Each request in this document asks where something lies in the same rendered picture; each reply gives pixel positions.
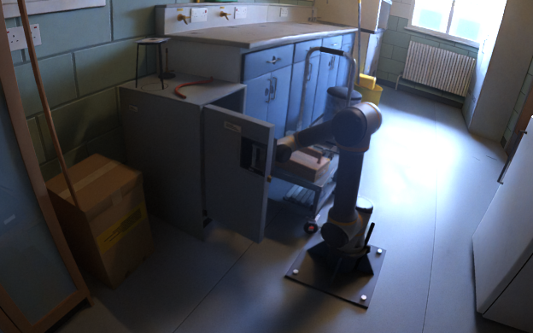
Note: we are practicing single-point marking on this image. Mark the white wall board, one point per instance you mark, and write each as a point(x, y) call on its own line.
point(53, 5)

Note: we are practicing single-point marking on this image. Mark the blue laboratory bench unit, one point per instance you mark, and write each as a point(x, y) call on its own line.
point(266, 60)

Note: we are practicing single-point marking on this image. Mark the bright window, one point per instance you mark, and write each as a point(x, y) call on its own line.
point(456, 16)

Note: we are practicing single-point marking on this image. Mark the white appliance cabinet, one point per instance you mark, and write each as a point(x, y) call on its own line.
point(521, 222)

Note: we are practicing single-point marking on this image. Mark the yellow mop bucket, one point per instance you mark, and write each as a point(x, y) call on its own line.
point(369, 90)

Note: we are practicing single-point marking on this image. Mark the beige wall cupboard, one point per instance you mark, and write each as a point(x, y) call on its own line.
point(350, 14)

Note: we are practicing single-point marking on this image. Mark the brown cardboard box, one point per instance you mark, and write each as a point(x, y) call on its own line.
point(109, 217)

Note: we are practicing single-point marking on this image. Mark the wooden framed glass panel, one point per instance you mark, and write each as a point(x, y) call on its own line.
point(12, 194)

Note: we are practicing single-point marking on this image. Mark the wooden mass-set case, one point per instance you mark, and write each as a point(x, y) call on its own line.
point(308, 165)

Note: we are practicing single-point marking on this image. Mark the black tripod stand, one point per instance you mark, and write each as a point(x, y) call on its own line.
point(152, 40)

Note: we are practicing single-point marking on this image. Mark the grey steel base cabinet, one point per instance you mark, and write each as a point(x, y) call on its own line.
point(164, 153)

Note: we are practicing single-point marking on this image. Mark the grey metal trolley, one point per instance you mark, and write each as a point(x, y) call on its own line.
point(304, 185)

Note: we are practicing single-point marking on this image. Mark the white wall socket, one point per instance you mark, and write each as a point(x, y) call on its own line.
point(23, 37)

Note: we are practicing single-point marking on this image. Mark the long wooden stick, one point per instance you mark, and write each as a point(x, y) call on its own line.
point(46, 111)

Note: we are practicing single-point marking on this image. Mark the dark bunsen burner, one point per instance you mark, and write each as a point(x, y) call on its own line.
point(166, 74)

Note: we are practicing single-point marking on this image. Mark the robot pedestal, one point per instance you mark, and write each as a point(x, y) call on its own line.
point(331, 278)

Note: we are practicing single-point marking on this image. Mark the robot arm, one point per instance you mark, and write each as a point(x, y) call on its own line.
point(349, 185)

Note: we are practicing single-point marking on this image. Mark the grey steel cabinet door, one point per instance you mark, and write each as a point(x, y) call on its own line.
point(229, 190)

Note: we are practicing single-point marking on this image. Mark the white wall radiator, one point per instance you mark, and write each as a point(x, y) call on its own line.
point(438, 67)

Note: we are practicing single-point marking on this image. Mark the brass gas tap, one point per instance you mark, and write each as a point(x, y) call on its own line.
point(183, 18)
point(225, 14)

